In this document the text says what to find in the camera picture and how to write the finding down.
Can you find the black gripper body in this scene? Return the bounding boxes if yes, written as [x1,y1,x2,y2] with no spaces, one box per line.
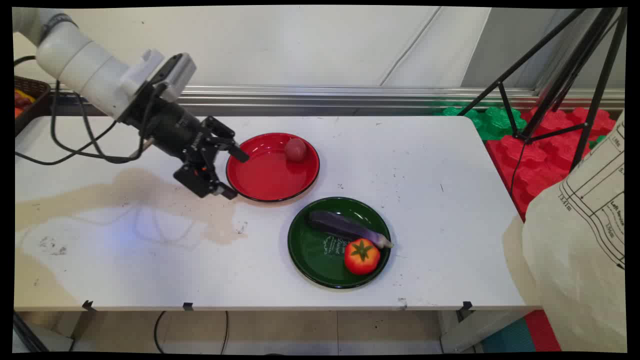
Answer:
[124,88,221,164]

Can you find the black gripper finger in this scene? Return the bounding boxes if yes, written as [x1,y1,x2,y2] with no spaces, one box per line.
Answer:
[202,116,250,163]
[173,158,239,201]

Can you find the purple toy eggplant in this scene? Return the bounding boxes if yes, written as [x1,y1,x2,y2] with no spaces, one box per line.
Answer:
[307,210,395,249]

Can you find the red enamel plate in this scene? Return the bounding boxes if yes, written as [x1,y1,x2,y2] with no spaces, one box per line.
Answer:
[225,132,321,203]

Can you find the dull red toy fruit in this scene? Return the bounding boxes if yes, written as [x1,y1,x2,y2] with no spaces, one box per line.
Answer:
[284,138,308,163]

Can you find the green enamel plate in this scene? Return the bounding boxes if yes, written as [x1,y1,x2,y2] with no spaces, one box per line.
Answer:
[287,196,392,290]

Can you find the dark wicker basket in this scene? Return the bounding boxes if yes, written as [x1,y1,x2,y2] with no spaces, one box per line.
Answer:
[14,75,51,137]

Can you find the orange toy food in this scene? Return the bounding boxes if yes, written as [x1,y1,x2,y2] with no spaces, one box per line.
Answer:
[14,89,36,119]

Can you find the red toy tomato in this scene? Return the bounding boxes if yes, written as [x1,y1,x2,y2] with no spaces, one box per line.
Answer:
[343,238,381,276]

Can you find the green foam floor mat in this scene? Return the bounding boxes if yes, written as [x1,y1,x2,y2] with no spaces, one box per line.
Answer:
[434,102,529,141]

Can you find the white table leg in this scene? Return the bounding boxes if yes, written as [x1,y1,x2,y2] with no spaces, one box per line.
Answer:
[439,307,532,354]

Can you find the red foam floor mat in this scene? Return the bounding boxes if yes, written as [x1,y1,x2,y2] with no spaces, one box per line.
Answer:
[485,106,617,222]

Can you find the teal foam floor mat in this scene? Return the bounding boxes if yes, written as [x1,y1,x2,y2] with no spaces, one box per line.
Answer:
[480,317,537,354]

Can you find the cream printed cloth bag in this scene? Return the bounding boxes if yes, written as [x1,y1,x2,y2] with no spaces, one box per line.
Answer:
[522,112,628,353]

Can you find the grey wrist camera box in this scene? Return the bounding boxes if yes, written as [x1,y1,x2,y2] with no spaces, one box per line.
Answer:
[122,49,197,104]

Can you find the silver metal wall rail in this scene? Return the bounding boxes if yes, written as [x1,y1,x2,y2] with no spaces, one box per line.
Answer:
[50,85,626,117]

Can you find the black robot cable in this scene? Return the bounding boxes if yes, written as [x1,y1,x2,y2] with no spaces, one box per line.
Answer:
[49,80,151,165]
[14,117,121,166]

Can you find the black floor cable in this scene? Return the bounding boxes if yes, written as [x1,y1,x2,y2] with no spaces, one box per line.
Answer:
[153,310,169,354]

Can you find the thin black tripod cable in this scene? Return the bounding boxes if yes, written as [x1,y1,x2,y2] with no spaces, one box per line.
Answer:
[509,141,526,197]

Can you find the black camera tripod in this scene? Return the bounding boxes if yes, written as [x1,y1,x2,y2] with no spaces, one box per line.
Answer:
[457,7,628,173]

